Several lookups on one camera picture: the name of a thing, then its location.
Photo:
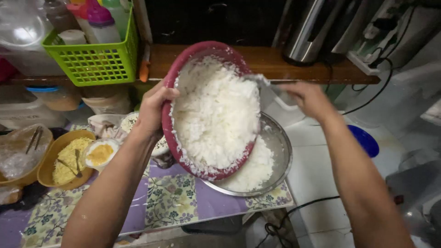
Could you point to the person's right hand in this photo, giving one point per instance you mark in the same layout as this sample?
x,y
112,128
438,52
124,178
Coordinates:
x,y
308,98

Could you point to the person's left hand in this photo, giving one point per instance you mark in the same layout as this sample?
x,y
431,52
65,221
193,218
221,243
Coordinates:
x,y
151,110

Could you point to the person's right fingers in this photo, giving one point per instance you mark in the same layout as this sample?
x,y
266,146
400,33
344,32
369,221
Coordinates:
x,y
288,90

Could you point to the metal rice spoon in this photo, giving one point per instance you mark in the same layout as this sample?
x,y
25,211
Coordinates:
x,y
267,84

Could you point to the red plastic colander basket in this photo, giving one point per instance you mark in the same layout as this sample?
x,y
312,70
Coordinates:
x,y
175,151

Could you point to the wooden shelf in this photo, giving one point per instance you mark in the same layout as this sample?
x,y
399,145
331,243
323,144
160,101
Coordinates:
x,y
268,63

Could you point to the stainless steel thermos flask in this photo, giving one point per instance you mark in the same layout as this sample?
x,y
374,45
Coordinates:
x,y
306,31

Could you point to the stainless steel bowl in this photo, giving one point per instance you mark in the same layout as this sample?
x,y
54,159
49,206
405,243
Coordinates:
x,y
275,155

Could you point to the cooked white rice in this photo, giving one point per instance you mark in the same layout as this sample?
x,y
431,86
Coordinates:
x,y
215,113

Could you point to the white power strip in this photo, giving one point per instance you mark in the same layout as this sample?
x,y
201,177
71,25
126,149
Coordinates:
x,y
370,51

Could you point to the blue plastic lid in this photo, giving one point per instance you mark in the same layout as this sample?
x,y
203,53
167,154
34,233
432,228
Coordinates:
x,y
364,139

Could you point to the white bowl with black specks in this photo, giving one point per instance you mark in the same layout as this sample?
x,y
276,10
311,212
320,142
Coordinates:
x,y
156,143

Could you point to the floral purple table cover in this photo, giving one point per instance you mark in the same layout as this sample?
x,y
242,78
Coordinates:
x,y
165,203

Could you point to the crumpled cloth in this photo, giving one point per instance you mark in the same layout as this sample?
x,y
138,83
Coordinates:
x,y
105,125

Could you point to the small cup of yellow powder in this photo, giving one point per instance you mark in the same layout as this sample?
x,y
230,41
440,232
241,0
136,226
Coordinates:
x,y
100,154

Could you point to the green plastic basket with bottles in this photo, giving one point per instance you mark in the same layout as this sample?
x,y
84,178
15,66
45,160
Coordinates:
x,y
93,55

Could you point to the jar with blue lid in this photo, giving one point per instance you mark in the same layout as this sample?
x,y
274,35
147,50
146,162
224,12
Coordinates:
x,y
55,97

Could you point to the yellow bowl of shredded food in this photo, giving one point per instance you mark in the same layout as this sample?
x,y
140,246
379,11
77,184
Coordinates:
x,y
65,160

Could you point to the yellow bowl with plastic bag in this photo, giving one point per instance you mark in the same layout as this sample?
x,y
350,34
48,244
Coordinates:
x,y
22,155

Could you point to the clear plastic container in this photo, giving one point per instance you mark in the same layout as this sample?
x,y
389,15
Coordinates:
x,y
20,31

